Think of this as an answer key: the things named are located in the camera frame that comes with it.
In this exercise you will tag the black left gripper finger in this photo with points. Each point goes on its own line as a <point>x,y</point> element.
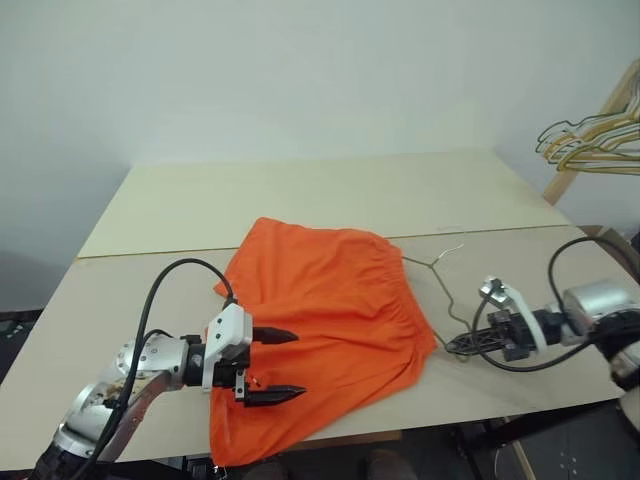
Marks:
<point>272,395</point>
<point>270,336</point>

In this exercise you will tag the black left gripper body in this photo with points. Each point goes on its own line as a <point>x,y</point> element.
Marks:
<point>227,374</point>

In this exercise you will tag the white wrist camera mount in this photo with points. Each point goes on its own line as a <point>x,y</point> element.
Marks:
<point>227,330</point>
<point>522,312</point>

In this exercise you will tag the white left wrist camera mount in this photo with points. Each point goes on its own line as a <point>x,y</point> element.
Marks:
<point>227,330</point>

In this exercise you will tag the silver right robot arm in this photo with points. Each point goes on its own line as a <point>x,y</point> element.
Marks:
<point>595,305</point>

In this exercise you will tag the black table frame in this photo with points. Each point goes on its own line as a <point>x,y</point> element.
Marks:
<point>530,425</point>

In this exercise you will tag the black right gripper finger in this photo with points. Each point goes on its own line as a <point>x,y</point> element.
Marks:
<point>482,349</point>
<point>472,338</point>

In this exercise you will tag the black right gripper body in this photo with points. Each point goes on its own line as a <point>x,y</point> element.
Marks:
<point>512,332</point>

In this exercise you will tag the orange shorts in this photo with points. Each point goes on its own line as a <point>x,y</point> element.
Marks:
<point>325,310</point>

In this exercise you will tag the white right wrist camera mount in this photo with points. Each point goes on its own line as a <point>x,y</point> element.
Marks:
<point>522,312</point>

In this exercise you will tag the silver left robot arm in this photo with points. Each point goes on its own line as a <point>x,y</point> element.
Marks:
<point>150,357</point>

